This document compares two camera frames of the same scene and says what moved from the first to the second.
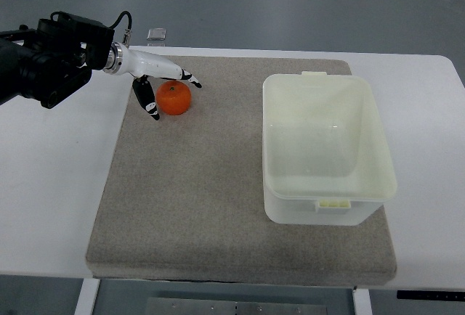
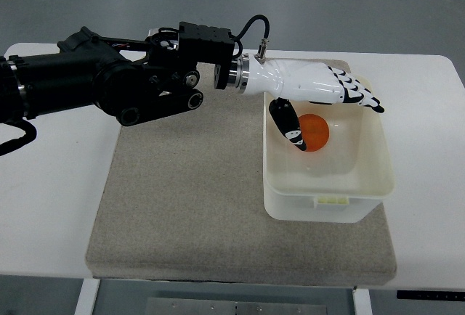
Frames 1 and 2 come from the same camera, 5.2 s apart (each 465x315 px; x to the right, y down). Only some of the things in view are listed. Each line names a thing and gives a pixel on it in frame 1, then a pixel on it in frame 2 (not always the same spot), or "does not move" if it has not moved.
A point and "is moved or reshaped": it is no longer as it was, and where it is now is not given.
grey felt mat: x=181 y=198 does not move
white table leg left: x=88 y=292 does not move
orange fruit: x=174 y=97 is moved or reshaped
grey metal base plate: x=159 y=305 does not move
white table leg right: x=362 y=302 does not move
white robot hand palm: x=144 y=65 → x=304 y=80
